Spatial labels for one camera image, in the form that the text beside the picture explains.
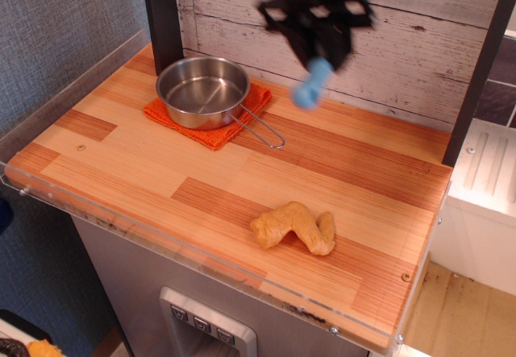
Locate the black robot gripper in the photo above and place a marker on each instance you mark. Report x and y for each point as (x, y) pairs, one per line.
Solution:
(333, 43)

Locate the blue handled grey spoon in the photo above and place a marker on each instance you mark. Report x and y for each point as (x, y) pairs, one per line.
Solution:
(307, 95)

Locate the stainless steel pan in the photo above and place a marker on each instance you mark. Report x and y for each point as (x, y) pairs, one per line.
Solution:
(206, 93)

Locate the orange knitted cloth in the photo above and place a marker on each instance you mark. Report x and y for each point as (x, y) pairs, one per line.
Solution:
(257, 99)

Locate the tan toy chicken piece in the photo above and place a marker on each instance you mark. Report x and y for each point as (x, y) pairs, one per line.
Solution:
(318, 234)

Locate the white toy sink unit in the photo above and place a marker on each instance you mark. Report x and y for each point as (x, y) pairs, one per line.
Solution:
(475, 235)

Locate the clear acrylic edge guard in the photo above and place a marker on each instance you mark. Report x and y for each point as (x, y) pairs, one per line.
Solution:
(206, 228)

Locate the grey toy fridge cabinet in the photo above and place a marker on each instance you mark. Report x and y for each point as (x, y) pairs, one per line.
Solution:
(133, 275)

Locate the silver dispenser panel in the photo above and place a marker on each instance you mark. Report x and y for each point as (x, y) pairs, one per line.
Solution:
(198, 330)

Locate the orange object bottom left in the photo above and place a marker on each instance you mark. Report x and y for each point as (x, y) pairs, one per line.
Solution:
(43, 348)

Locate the dark right frame post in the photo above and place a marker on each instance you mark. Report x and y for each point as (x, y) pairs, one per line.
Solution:
(487, 56)

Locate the dark frame post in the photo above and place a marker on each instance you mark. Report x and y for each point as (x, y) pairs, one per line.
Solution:
(165, 32)
(487, 56)

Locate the dark left frame post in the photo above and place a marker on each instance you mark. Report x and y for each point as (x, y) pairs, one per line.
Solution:
(165, 32)

